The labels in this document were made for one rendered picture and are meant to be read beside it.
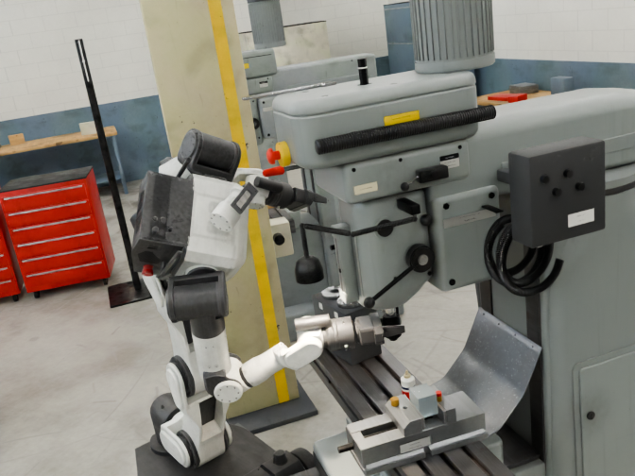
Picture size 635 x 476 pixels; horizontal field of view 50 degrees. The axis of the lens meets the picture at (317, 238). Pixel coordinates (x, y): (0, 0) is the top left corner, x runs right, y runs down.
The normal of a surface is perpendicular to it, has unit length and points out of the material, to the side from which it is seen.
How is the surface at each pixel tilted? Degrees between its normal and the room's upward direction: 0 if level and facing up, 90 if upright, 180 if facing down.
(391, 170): 90
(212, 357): 104
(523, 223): 90
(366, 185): 90
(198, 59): 90
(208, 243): 58
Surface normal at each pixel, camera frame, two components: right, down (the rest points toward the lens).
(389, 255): 0.32, 0.26
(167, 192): 0.43, -0.36
